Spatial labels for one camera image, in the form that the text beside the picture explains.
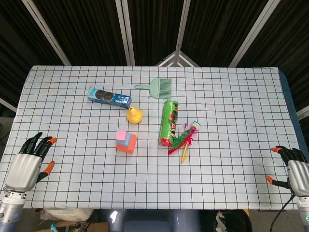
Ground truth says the blue cookie box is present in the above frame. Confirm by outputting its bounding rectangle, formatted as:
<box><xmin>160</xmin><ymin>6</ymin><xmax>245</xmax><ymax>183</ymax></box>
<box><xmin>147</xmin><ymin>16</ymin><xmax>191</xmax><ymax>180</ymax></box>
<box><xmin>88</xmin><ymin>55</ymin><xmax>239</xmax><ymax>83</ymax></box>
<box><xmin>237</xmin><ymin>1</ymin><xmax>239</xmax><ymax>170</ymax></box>
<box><xmin>87</xmin><ymin>87</ymin><xmax>132</xmax><ymax>109</ymax></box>

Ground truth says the dark pleated screen fabric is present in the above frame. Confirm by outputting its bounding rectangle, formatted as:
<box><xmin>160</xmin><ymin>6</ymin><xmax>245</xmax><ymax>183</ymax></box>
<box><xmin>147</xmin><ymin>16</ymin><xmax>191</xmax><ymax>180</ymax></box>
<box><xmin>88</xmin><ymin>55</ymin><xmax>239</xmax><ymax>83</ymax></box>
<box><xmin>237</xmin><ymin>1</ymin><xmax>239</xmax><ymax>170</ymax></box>
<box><xmin>0</xmin><ymin>0</ymin><xmax>309</xmax><ymax>116</ymax></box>

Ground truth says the green chips can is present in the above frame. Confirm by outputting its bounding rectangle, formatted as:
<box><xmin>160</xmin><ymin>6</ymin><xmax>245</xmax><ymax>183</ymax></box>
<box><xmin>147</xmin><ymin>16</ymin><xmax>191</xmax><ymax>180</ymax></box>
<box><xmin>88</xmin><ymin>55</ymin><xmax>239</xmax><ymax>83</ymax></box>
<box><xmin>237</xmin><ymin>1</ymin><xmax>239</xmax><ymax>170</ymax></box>
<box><xmin>158</xmin><ymin>100</ymin><xmax>180</xmax><ymax>147</ymax></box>

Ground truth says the small pink foam cube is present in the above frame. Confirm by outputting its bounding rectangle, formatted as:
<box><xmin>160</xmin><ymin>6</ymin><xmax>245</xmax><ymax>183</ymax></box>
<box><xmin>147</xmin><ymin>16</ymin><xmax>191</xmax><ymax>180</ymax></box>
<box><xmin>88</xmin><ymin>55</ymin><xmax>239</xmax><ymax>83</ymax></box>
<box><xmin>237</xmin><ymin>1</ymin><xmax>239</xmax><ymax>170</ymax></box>
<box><xmin>115</xmin><ymin>130</ymin><xmax>128</xmax><ymax>143</ymax></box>

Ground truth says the grey-blue robot torso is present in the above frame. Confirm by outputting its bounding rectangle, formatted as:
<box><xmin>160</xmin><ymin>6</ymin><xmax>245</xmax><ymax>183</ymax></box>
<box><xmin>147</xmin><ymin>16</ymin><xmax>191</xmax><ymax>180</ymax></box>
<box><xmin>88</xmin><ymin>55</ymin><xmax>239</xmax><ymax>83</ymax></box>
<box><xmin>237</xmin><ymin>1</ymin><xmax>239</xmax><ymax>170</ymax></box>
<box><xmin>98</xmin><ymin>209</ymin><xmax>201</xmax><ymax>232</ymax></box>

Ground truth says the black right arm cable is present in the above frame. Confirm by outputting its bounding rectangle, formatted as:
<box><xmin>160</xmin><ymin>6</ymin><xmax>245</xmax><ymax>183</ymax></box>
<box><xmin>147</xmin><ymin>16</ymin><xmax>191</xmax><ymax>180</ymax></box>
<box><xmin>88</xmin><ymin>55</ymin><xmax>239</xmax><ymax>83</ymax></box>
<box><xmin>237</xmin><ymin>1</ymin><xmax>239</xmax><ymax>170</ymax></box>
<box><xmin>270</xmin><ymin>193</ymin><xmax>296</xmax><ymax>232</ymax></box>

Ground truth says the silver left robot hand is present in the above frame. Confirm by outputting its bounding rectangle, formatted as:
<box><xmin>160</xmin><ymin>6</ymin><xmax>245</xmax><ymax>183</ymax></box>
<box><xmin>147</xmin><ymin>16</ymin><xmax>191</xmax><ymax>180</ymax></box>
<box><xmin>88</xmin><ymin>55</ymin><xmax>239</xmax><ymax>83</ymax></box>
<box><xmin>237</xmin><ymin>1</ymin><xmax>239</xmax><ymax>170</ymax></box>
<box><xmin>4</xmin><ymin>131</ymin><xmax>58</xmax><ymax>191</ymax></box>

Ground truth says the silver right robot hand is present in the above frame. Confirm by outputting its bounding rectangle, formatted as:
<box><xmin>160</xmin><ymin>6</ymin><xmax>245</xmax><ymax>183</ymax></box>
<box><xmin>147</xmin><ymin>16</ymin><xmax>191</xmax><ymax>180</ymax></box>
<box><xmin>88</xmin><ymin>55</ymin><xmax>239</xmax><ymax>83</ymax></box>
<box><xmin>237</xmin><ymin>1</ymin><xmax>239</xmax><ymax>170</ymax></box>
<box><xmin>265</xmin><ymin>145</ymin><xmax>309</xmax><ymax>196</ymax></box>

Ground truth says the yellow toy pear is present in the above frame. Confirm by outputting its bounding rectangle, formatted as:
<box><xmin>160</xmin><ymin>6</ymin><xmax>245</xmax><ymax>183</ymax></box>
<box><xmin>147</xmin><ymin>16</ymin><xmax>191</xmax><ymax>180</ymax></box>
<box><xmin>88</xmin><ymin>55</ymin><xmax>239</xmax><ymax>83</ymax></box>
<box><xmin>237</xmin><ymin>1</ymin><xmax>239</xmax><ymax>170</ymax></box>
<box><xmin>126</xmin><ymin>107</ymin><xmax>143</xmax><ymax>124</ymax></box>

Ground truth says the white screen frame post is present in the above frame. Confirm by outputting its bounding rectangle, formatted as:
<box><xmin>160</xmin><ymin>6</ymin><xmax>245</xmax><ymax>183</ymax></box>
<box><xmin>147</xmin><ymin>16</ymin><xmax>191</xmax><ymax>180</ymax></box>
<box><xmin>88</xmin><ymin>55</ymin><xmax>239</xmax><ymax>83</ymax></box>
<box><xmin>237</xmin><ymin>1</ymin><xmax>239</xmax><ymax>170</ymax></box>
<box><xmin>115</xmin><ymin>0</ymin><xmax>135</xmax><ymax>66</ymax></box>
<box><xmin>21</xmin><ymin>0</ymin><xmax>71</xmax><ymax>66</ymax></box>
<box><xmin>175</xmin><ymin>0</ymin><xmax>191</xmax><ymax>53</ymax></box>
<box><xmin>228</xmin><ymin>0</ymin><xmax>282</xmax><ymax>68</ymax></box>

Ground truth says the white black-grid tablecloth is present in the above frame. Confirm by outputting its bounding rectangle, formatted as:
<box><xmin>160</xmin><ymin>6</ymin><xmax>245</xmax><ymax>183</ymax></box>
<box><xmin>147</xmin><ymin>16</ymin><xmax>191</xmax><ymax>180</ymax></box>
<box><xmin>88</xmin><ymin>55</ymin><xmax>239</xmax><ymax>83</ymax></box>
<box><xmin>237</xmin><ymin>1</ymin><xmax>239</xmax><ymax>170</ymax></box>
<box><xmin>0</xmin><ymin>64</ymin><xmax>301</xmax><ymax>210</ymax></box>

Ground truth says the green plastic dustpan comb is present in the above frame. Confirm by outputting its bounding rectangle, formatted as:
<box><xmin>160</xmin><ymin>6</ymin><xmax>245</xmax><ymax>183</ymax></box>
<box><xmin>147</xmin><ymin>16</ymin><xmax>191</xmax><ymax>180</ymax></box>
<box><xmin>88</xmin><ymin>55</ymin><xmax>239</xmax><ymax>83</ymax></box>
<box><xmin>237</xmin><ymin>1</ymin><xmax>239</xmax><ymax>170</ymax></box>
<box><xmin>134</xmin><ymin>78</ymin><xmax>173</xmax><ymax>100</ymax></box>

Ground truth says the orange foam cube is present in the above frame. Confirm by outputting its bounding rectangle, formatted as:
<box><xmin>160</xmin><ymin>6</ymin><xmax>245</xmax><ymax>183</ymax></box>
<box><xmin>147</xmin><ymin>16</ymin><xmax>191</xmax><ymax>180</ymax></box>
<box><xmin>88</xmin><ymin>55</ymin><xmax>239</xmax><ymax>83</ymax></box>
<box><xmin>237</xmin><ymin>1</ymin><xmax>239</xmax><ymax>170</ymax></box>
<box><xmin>115</xmin><ymin>134</ymin><xmax>137</xmax><ymax>155</ymax></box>

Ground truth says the light blue foam cube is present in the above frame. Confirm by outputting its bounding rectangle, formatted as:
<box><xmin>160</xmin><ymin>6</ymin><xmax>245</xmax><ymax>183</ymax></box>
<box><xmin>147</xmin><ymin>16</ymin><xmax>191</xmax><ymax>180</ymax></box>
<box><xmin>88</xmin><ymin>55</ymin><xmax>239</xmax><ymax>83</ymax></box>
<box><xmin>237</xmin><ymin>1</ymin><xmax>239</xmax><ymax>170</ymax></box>
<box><xmin>116</xmin><ymin>132</ymin><xmax>133</xmax><ymax>148</ymax></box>

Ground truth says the black white patterned bag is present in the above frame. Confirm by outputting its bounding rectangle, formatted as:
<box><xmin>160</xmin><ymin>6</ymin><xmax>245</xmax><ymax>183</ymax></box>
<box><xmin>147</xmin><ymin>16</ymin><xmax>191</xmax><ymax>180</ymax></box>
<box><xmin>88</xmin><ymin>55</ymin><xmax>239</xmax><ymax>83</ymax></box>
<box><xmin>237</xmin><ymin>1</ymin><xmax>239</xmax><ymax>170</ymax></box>
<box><xmin>213</xmin><ymin>209</ymin><xmax>253</xmax><ymax>232</ymax></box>

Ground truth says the white plastic bag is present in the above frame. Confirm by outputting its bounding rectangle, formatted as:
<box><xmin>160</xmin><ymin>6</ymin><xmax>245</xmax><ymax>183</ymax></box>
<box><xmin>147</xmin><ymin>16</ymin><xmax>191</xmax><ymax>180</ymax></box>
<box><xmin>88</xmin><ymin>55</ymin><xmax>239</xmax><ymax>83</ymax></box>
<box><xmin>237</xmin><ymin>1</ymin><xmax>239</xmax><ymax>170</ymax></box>
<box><xmin>44</xmin><ymin>207</ymin><xmax>94</xmax><ymax>222</ymax></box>

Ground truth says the white triangular screen foot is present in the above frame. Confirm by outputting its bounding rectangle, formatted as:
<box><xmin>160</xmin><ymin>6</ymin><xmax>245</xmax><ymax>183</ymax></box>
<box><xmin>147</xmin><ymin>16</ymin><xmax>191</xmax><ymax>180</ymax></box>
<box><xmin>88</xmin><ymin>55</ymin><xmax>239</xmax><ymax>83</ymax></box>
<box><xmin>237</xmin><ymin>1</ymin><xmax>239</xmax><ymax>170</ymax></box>
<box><xmin>154</xmin><ymin>49</ymin><xmax>200</xmax><ymax>68</ymax></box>

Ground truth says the colourful feather shuttlecock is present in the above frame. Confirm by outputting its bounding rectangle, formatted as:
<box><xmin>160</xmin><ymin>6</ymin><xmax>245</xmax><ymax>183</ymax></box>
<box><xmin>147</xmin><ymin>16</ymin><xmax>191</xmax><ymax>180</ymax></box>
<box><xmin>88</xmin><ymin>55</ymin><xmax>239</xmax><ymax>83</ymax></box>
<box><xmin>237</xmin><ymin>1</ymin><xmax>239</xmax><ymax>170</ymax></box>
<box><xmin>168</xmin><ymin>121</ymin><xmax>201</xmax><ymax>164</ymax></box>

